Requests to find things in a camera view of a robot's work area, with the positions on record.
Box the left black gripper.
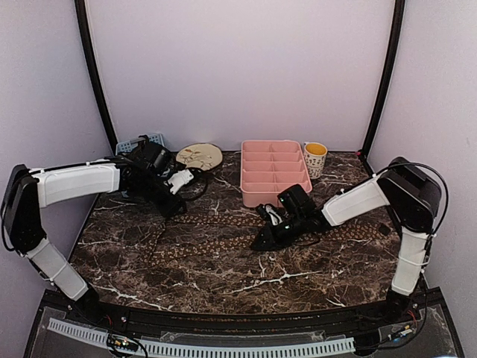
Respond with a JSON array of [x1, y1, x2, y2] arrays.
[[133, 173, 186, 218]]

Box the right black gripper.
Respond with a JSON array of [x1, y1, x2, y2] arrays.
[[250, 213, 307, 251]]

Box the brown floral tie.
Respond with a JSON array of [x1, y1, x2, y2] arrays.
[[139, 215, 391, 267]]

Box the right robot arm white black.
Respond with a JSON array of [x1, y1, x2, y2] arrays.
[[250, 157, 449, 324]]

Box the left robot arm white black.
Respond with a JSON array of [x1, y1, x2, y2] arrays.
[[1, 156, 194, 325]]

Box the dark brown ties in basket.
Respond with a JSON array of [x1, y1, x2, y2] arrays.
[[137, 134, 156, 148]]

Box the round floral plate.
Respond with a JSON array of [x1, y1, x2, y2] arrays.
[[176, 143, 223, 171]]

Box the blue perforated plastic basket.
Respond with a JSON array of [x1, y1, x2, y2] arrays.
[[115, 133, 165, 155]]

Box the pink divided organizer tray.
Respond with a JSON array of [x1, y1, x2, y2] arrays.
[[240, 140, 312, 208]]

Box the white mug yellow inside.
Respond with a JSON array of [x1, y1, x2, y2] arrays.
[[303, 142, 328, 180]]

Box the small green circuit board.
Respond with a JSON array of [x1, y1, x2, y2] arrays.
[[106, 334, 139, 352]]

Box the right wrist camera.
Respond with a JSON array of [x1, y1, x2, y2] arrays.
[[255, 204, 283, 226]]

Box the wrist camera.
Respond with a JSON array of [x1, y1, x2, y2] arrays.
[[255, 204, 283, 226], [139, 143, 209, 201]]

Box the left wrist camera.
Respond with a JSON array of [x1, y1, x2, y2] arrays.
[[139, 143, 209, 201]]

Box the black front rail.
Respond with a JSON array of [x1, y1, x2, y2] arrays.
[[69, 301, 410, 335]]

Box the grey slotted cable duct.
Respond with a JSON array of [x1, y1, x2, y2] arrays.
[[46, 318, 356, 357]]

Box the right black frame post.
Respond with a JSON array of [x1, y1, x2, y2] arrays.
[[360, 0, 406, 161]]

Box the black frame post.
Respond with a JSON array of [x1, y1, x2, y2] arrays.
[[74, 0, 118, 152], [360, 0, 406, 161]]

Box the left black frame post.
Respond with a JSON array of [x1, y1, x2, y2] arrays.
[[74, 0, 118, 152]]

